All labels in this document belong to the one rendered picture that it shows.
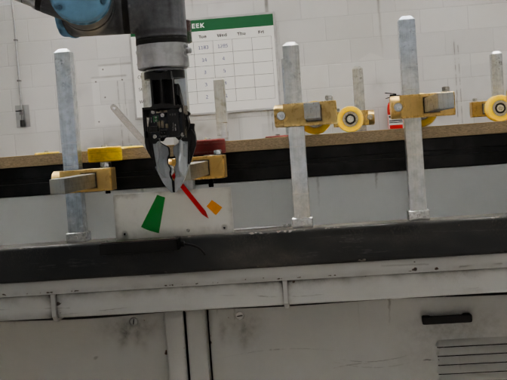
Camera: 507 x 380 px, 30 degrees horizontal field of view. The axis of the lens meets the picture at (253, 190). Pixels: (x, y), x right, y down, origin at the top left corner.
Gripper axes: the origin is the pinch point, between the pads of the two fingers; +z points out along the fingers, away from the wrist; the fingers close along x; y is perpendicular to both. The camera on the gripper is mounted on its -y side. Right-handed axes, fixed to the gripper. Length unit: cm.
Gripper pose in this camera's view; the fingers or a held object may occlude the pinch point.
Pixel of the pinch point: (173, 185)
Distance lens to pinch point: 168.7
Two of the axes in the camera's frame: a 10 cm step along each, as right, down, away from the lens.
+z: 0.7, 10.0, 0.5
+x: 10.0, -0.6, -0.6
